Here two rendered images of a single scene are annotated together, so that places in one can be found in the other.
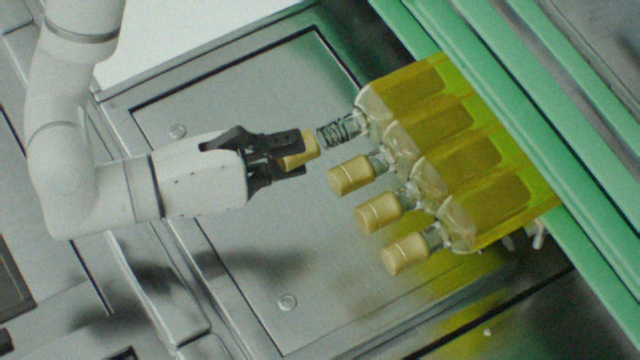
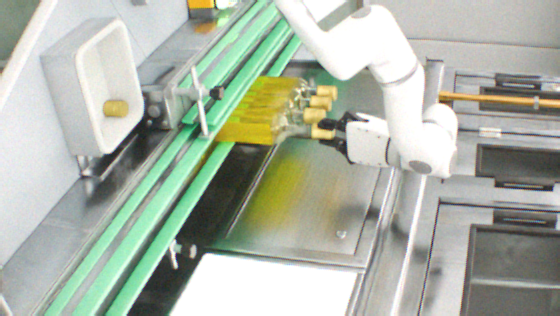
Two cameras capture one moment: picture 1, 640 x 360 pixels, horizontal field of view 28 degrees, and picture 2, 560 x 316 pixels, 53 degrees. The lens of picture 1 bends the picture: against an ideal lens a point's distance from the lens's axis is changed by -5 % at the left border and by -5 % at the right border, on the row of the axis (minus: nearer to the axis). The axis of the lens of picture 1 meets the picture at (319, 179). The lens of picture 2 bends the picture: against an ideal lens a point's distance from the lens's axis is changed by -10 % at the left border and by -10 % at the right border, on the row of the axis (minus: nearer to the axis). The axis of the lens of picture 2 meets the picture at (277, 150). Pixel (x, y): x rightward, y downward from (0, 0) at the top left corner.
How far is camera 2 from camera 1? 1.93 m
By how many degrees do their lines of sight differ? 80
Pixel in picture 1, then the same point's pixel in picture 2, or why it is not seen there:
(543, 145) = (250, 68)
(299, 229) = (334, 173)
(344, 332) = not seen: hidden behind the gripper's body
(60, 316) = (462, 215)
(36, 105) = (431, 144)
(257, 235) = (353, 180)
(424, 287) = not seen: hidden behind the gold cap
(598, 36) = (202, 41)
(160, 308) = (419, 178)
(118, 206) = not seen: hidden behind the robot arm
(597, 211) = (262, 51)
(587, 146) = (254, 31)
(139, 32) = (304, 292)
